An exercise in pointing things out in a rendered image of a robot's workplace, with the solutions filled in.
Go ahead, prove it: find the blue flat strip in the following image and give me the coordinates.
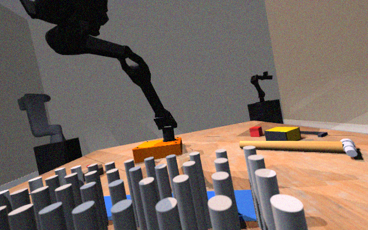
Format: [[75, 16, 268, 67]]
[[104, 190, 257, 221]]

